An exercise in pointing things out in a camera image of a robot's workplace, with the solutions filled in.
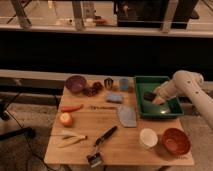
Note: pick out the light blue cup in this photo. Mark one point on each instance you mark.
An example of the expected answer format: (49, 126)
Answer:
(124, 84)

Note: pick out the blue sponge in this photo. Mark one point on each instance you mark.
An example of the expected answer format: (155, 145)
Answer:
(114, 98)

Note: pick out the white cup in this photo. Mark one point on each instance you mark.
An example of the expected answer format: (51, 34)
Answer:
(148, 138)

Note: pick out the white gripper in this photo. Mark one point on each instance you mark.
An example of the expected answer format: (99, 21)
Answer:
(164, 92)

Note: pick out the dark eraser block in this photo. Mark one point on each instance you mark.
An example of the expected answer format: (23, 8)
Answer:
(149, 96)

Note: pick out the dark red grapes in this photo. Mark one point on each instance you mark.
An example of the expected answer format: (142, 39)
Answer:
(93, 90)

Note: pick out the wooden table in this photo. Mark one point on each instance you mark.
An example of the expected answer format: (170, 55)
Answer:
(121, 148)

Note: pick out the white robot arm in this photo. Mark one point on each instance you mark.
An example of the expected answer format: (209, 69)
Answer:
(188, 83)

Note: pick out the grey blue cloth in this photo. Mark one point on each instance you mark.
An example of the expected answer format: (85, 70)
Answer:
(127, 116)

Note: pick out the red bowl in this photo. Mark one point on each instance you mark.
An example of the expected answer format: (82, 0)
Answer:
(176, 142)

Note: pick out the green plastic tray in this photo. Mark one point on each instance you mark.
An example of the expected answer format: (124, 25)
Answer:
(147, 110)

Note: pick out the red yellow apple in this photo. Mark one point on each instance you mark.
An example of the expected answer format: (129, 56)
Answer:
(66, 119)

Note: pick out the thin metal skewer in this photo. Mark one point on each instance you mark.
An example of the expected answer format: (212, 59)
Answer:
(102, 107)

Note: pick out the black stand with cable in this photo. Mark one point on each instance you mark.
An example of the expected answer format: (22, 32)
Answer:
(13, 127)

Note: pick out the purple bowl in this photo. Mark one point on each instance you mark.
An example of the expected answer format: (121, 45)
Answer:
(75, 83)

